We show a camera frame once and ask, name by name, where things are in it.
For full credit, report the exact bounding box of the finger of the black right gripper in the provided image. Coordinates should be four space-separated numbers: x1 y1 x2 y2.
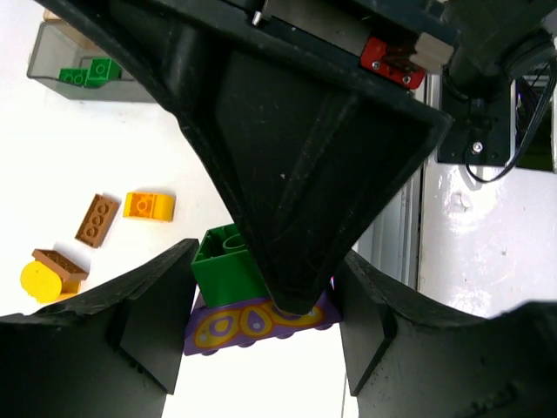
45 1 452 314

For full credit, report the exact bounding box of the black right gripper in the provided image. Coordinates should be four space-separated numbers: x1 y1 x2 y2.
234 1 556 102

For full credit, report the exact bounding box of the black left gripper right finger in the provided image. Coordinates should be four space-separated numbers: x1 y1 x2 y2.
335 253 556 417

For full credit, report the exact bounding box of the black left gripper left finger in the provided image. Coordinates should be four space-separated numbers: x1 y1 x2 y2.
1 239 198 417

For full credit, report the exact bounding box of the purple butterfly lego brick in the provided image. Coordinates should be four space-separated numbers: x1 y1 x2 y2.
183 292 342 356

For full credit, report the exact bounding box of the green curved lego brick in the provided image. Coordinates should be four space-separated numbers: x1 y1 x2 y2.
85 57 122 87
191 224 269 307

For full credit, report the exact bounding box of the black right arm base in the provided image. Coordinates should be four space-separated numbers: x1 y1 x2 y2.
434 78 557 184

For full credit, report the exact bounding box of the brown flat lego plate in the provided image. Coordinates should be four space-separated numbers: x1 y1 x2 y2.
32 249 89 282

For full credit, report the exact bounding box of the yellow round lego brick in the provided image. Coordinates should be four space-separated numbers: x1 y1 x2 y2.
20 261 81 304

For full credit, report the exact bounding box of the brown flat lego brick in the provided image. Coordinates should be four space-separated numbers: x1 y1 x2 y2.
75 194 119 248

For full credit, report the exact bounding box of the yellow curved lego brick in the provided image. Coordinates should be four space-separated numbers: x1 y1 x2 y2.
123 192 175 222

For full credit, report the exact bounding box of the green lego brick in bin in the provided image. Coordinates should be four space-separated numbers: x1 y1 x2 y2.
58 68 89 86

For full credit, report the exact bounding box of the amber transparent bin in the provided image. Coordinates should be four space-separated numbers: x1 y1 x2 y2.
43 9 101 51

